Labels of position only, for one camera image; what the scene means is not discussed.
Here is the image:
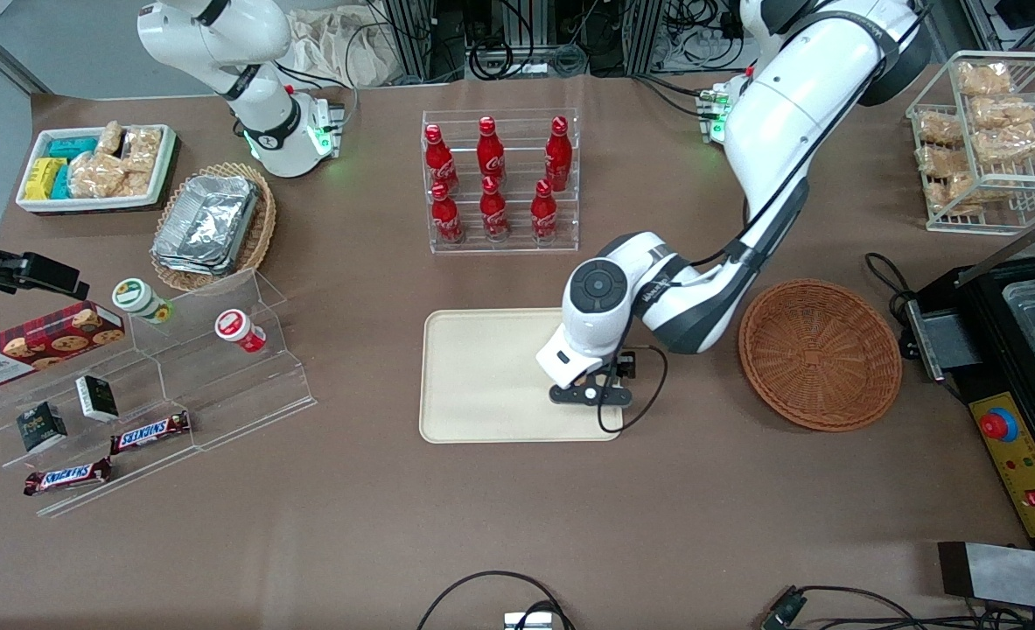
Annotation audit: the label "beige plastic tray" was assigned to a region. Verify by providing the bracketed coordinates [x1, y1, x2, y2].
[419, 306, 625, 445]

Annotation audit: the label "oval light wicker basket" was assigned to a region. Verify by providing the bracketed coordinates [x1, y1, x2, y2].
[150, 162, 278, 293]

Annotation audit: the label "round brown wicker basket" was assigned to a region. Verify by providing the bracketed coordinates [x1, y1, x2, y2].
[738, 278, 903, 433]

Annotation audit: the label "red tartan cookie box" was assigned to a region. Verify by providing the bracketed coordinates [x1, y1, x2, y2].
[0, 300, 126, 391]

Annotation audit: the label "white rectangular snack bin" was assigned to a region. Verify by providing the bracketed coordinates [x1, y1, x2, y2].
[16, 124, 178, 215]

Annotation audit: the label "green lidded yogurt cup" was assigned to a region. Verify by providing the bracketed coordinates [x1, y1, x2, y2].
[112, 277, 174, 326]

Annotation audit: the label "yellow snack packet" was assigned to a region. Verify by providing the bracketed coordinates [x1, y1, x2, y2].
[24, 157, 68, 201]

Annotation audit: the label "clear acrylic bottle rack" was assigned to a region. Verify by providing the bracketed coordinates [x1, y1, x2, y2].
[421, 108, 581, 256]

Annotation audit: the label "small dark green box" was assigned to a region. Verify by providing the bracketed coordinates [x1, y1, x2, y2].
[16, 401, 69, 455]
[75, 374, 121, 424]

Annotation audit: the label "red cola bottle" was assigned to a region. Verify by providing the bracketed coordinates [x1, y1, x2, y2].
[530, 179, 560, 242]
[479, 176, 511, 242]
[424, 124, 459, 195]
[544, 116, 574, 192]
[430, 182, 465, 245]
[477, 116, 507, 185]

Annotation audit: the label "stacked aluminium foil containers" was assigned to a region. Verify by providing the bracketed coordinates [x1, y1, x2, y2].
[150, 175, 261, 277]

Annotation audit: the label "brown Snickers bar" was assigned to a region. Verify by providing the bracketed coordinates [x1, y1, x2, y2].
[110, 411, 192, 456]
[24, 458, 114, 498]

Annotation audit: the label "red lidded yogurt cup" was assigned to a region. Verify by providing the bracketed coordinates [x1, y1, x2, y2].
[214, 309, 268, 354]

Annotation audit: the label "clear acrylic stepped shelf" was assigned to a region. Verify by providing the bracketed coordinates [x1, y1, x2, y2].
[0, 267, 318, 519]

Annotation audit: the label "beige cloth bag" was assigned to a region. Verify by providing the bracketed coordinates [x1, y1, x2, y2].
[285, 7, 397, 88]

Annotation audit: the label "bagged fried snack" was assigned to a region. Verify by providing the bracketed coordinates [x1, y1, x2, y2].
[917, 111, 964, 145]
[915, 144, 969, 180]
[957, 61, 1014, 97]
[924, 178, 980, 217]
[970, 94, 1035, 132]
[972, 129, 1035, 167]

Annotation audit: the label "black sealing machine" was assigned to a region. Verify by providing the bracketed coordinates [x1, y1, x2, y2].
[906, 206, 1035, 552]

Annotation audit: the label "red emergency stop button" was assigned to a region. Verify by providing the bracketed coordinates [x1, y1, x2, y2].
[979, 407, 1019, 444]

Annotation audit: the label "yellow control panel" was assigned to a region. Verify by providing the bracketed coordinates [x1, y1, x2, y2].
[968, 392, 1035, 541]

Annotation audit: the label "grey metal plate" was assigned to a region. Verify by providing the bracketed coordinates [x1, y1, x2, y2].
[937, 541, 1035, 613]

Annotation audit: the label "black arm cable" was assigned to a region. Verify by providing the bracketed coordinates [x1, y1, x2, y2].
[596, 344, 669, 436]

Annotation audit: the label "black looped cable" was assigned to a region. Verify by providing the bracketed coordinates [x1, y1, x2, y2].
[416, 570, 577, 630]

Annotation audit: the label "black cable bundle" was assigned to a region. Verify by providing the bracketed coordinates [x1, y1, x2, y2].
[467, 0, 590, 81]

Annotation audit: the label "aluminium frame profile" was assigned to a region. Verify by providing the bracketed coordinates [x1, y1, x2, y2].
[625, 0, 665, 75]
[384, 0, 437, 81]

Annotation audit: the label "black machine power cable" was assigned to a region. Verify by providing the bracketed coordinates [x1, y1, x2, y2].
[864, 252, 922, 351]

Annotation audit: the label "black cable with plug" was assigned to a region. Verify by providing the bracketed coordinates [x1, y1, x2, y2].
[760, 584, 1035, 630]

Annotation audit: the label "white wire basket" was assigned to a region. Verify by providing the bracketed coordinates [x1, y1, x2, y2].
[906, 50, 1035, 235]

